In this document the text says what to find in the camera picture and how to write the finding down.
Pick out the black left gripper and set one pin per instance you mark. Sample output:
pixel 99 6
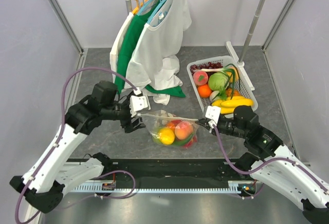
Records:
pixel 128 124

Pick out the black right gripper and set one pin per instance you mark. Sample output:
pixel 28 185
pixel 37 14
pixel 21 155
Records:
pixel 203 122

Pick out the red apple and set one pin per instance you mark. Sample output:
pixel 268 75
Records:
pixel 191 142

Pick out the peach with green leaf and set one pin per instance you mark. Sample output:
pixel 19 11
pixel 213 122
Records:
pixel 183 130

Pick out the green cucumber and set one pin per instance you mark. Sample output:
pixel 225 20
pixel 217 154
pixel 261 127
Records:
pixel 182 142

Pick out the orange fruit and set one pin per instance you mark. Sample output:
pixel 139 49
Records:
pixel 204 91

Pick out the clear zip top bag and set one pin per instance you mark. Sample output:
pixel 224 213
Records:
pixel 156 120

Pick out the yellow lemon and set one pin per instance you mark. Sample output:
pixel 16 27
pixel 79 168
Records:
pixel 166 136

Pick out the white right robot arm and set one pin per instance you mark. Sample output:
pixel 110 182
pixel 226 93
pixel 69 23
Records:
pixel 270 161

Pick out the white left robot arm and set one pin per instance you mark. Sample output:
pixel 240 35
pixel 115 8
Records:
pixel 44 186

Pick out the yellow banana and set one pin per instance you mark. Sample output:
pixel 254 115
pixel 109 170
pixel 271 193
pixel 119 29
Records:
pixel 228 106

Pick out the white garlic bulb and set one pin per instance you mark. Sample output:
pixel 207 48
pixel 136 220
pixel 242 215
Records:
pixel 215 95

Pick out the green parsley sprig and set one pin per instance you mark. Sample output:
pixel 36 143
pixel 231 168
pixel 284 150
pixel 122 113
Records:
pixel 225 94

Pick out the green cabbage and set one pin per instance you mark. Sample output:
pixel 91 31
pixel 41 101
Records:
pixel 218 81

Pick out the white plastic fruit basket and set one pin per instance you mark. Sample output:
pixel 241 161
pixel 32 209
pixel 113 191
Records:
pixel 243 88

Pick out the white mesh t-shirt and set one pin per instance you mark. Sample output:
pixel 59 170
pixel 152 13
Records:
pixel 153 66

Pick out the red grapes bunch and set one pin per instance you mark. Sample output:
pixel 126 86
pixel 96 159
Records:
pixel 207 65

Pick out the green spring onion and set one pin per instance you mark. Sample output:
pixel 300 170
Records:
pixel 233 76

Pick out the green t-shirt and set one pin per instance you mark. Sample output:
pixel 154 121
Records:
pixel 128 46

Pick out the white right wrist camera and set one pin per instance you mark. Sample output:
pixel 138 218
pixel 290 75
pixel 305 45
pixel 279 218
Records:
pixel 212 115

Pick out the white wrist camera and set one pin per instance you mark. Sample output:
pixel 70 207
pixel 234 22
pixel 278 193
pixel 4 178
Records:
pixel 138 102
pixel 212 115

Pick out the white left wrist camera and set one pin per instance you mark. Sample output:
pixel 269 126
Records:
pixel 138 102

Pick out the white cable duct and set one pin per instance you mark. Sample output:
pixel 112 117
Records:
pixel 104 187

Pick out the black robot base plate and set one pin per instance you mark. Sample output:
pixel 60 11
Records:
pixel 172 172

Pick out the aluminium frame rail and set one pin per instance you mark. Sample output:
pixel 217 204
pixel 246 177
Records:
pixel 66 25

